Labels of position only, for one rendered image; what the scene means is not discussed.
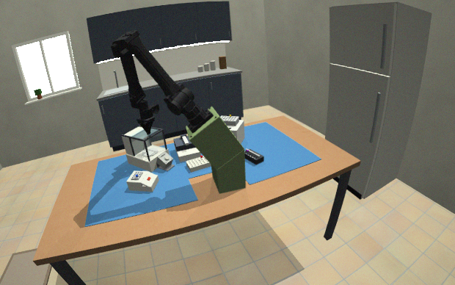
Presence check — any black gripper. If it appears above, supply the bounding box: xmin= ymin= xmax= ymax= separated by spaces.
xmin=137 ymin=109 xmax=155 ymax=134

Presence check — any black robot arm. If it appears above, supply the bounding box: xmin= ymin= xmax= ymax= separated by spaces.
xmin=111 ymin=30 xmax=214 ymax=133

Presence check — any blue bench mat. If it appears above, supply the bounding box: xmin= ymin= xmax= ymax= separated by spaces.
xmin=85 ymin=122 xmax=321 ymax=227

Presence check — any white block with rows of round holes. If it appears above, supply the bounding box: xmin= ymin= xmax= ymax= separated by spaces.
xmin=126 ymin=171 xmax=159 ymax=192

